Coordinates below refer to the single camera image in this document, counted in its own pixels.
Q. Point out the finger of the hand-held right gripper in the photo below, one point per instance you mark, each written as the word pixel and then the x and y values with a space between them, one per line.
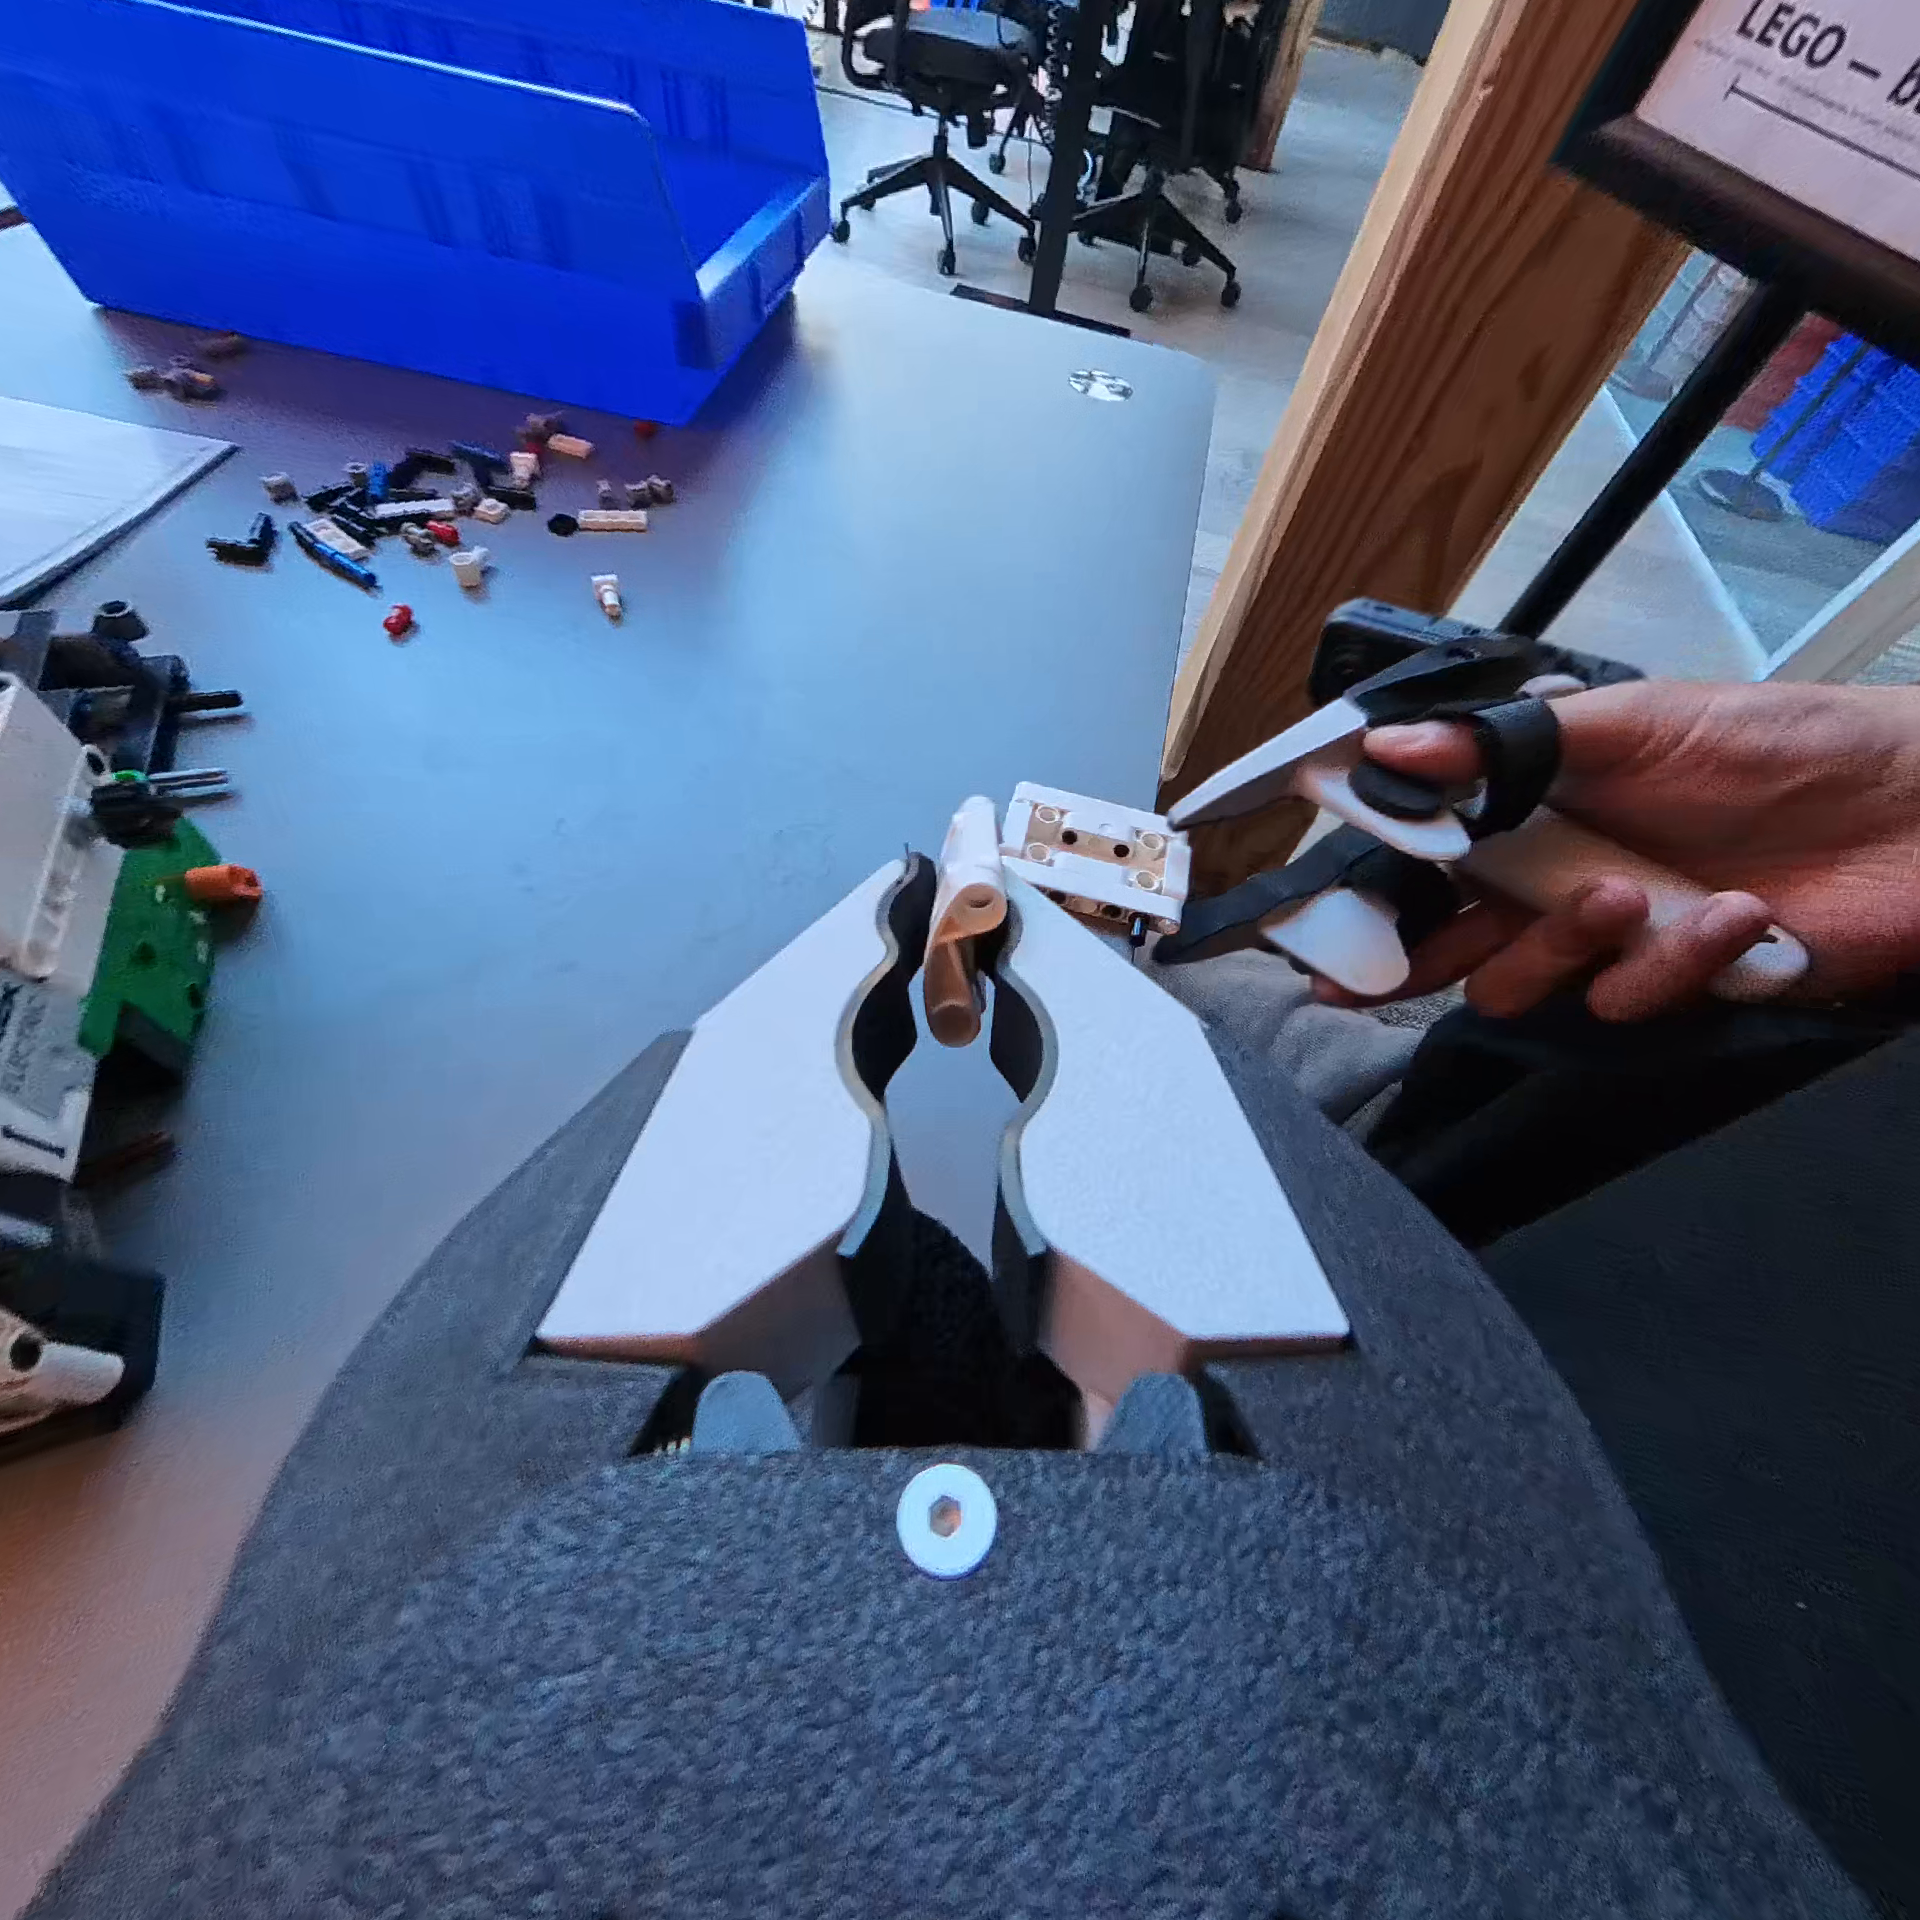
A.
pixel 1275 764
pixel 1344 939

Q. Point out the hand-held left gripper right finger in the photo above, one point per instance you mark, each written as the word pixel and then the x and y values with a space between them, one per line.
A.
pixel 1169 1169

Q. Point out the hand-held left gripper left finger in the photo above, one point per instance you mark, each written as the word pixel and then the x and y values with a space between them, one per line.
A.
pixel 719 1169

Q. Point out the white lego frame assembly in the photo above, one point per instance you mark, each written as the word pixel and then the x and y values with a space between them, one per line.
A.
pixel 1094 858

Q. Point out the white lego connector piece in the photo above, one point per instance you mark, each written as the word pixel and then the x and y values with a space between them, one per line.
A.
pixel 969 870

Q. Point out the lego truck model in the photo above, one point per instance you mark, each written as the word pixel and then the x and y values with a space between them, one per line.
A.
pixel 43 839

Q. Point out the pile of small lego pieces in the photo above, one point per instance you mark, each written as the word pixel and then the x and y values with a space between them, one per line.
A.
pixel 414 509

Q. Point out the person's right hand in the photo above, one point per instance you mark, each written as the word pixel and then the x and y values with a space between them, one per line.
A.
pixel 1724 794

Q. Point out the round table grommet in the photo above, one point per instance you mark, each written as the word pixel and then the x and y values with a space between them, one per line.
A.
pixel 1100 383

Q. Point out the stack of blue crates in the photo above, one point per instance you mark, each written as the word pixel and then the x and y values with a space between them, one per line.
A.
pixel 1845 453

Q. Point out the black office chair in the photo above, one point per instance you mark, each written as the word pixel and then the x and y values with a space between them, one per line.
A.
pixel 938 59
pixel 1164 195

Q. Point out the black desk leg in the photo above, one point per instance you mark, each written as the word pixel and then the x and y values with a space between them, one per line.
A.
pixel 1070 181

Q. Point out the black framed sign stand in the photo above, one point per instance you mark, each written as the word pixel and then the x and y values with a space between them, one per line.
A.
pixel 1800 107

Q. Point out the open instruction booklet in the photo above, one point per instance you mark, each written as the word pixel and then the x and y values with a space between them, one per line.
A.
pixel 91 482

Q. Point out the blue plastic bin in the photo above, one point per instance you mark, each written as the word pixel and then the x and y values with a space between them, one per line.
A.
pixel 377 195

